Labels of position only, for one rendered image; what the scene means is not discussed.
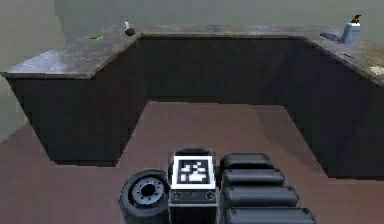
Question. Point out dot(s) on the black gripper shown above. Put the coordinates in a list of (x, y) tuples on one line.
[(145, 196)]

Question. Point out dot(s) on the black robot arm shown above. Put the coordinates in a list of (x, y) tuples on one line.
[(253, 190)]

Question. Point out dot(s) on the dark kitchen counter stone top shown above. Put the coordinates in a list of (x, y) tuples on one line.
[(100, 106)]

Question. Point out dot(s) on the green sponge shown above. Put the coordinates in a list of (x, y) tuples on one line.
[(96, 37)]

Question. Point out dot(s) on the black and white pepper shaker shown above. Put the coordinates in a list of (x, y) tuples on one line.
[(129, 30)]

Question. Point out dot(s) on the dark blue flat utensil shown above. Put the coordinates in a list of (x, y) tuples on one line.
[(330, 36)]

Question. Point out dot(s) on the small dark knife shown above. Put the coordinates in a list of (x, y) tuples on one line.
[(349, 55)]

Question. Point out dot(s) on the pale blue soap bottle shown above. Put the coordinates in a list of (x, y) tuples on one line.
[(351, 31)]

